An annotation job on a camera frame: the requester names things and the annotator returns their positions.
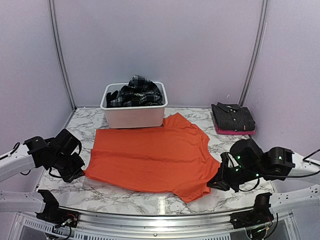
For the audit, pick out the folded dark striped shirt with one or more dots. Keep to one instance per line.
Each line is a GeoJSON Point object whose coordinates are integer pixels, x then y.
{"type": "Point", "coordinates": [232, 117]}

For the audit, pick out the right aluminium wall post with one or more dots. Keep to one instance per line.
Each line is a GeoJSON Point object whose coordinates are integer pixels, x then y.
{"type": "Point", "coordinates": [258, 43]}

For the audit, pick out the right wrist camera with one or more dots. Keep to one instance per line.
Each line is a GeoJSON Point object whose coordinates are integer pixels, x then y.
{"type": "Point", "coordinates": [246, 152]}

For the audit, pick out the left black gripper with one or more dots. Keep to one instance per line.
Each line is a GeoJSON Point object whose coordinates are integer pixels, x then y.
{"type": "Point", "coordinates": [78, 172]}

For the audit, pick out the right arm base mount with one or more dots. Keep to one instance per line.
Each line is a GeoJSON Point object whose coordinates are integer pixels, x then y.
{"type": "Point", "coordinates": [259, 214]}

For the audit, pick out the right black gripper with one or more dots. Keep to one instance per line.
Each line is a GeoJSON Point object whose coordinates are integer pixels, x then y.
{"type": "Point", "coordinates": [221, 184]}

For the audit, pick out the black white plaid shirt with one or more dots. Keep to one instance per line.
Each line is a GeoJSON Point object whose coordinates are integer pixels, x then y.
{"type": "Point", "coordinates": [139, 92]}

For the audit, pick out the folded pink garment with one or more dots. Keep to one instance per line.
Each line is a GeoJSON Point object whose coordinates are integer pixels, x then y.
{"type": "Point", "coordinates": [237, 132]}

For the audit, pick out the aluminium front frame rail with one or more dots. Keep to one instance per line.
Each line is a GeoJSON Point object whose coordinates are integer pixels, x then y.
{"type": "Point", "coordinates": [111, 226]}

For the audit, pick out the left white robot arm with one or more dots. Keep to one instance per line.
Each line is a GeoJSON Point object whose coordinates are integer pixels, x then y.
{"type": "Point", "coordinates": [34, 153]}

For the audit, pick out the white plastic laundry bin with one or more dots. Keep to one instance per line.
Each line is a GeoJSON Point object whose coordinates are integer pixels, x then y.
{"type": "Point", "coordinates": [134, 117]}

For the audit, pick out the aluminium wall post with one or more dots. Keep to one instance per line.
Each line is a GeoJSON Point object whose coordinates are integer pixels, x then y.
{"type": "Point", "coordinates": [258, 43]}
{"type": "Point", "coordinates": [59, 54]}

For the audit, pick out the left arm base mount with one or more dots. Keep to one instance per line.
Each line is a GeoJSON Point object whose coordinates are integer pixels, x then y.
{"type": "Point", "coordinates": [58, 217]}

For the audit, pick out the left aluminium wall post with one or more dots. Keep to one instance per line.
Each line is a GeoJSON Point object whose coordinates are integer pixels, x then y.
{"type": "Point", "coordinates": [59, 54]}

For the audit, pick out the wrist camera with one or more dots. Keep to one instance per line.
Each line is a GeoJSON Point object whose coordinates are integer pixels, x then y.
{"type": "Point", "coordinates": [246, 152]}
{"type": "Point", "coordinates": [66, 143]}

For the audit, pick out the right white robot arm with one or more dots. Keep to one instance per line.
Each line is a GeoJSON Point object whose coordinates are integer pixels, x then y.
{"type": "Point", "coordinates": [276, 164]}

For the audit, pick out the orange t-shirt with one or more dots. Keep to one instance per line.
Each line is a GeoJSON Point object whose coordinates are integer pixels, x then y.
{"type": "Point", "coordinates": [173, 157]}

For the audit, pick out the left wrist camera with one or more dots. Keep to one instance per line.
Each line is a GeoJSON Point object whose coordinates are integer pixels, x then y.
{"type": "Point", "coordinates": [66, 143]}

